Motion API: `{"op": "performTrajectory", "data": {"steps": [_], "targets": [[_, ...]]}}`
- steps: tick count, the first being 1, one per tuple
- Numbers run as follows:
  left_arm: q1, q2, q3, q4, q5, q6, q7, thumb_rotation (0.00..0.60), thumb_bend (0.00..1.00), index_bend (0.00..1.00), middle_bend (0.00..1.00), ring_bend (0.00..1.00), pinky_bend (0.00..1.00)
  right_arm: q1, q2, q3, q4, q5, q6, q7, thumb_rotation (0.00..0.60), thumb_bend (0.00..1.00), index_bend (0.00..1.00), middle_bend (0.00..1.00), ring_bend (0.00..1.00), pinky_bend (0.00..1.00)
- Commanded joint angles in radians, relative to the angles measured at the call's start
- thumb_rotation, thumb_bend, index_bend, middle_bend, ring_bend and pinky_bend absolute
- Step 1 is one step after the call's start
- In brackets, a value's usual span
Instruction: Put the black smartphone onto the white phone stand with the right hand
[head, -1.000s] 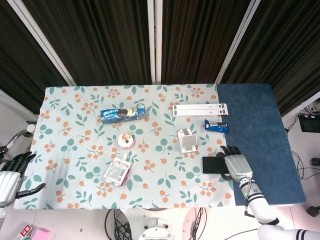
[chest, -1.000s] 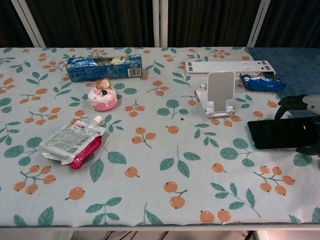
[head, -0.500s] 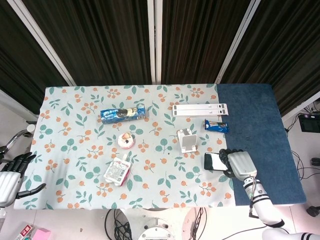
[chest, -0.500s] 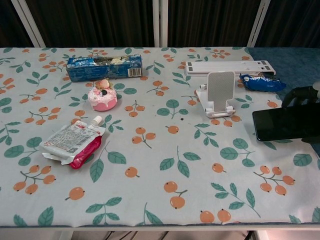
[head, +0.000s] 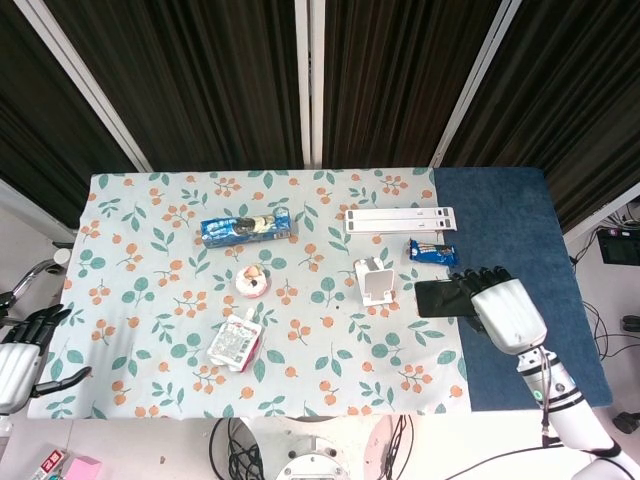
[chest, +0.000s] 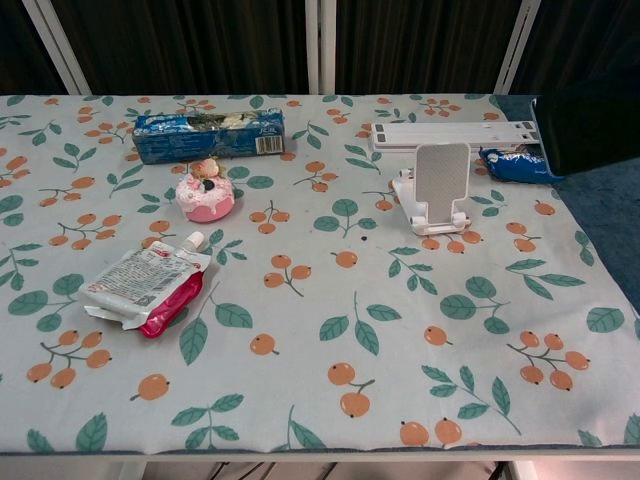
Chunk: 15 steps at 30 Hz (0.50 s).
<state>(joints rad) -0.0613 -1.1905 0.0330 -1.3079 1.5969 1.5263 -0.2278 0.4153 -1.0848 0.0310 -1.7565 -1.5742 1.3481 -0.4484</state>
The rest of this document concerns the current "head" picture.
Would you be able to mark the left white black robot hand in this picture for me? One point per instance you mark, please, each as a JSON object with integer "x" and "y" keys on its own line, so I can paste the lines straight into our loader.
{"x": 17, "y": 370}

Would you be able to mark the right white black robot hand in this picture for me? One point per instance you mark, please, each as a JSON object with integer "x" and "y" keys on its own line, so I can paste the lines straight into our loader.
{"x": 510, "y": 315}

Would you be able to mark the black smartphone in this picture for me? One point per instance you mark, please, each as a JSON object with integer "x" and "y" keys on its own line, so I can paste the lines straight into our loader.
{"x": 437, "y": 300}

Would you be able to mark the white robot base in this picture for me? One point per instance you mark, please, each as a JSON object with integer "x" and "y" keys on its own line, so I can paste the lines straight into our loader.
{"x": 315, "y": 465}

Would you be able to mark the white phone stand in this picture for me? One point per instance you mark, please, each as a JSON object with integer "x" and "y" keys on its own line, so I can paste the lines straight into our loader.
{"x": 377, "y": 285}

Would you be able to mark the white folded bar stand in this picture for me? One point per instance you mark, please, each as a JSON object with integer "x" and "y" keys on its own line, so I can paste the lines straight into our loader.
{"x": 395, "y": 220}

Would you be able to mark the red white label box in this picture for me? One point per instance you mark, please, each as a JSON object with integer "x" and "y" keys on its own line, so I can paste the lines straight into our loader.
{"x": 47, "y": 465}

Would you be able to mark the blue snack packet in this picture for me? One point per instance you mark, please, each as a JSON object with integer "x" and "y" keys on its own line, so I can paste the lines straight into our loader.
{"x": 430, "y": 252}

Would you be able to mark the blue felt table mat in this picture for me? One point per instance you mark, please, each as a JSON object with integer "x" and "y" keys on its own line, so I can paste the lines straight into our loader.
{"x": 500, "y": 210}

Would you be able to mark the pink box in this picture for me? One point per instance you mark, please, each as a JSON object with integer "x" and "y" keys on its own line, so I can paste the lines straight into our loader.
{"x": 82, "y": 470}

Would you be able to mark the black electronic device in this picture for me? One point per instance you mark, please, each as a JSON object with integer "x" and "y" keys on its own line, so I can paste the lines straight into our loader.
{"x": 620, "y": 247}

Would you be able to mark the floral fruit print tablecloth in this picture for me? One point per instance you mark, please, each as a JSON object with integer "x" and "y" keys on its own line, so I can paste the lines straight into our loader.
{"x": 300, "y": 350}

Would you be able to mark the white pink drink pouch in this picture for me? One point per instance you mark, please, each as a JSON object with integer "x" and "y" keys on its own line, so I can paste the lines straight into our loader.
{"x": 232, "y": 342}

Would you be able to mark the pink toy cake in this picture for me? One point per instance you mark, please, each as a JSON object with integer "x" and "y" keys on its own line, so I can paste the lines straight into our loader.
{"x": 252, "y": 285}

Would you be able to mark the blue cookie box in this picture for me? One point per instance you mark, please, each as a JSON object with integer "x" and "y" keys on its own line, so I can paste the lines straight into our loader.
{"x": 245, "y": 230}

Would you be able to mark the dark pleated curtain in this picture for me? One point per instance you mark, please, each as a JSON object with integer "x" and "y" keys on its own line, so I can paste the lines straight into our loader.
{"x": 210, "y": 75}

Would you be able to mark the white frame pole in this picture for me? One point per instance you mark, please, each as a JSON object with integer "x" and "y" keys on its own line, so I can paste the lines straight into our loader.
{"x": 309, "y": 85}
{"x": 85, "y": 85}
{"x": 475, "y": 85}

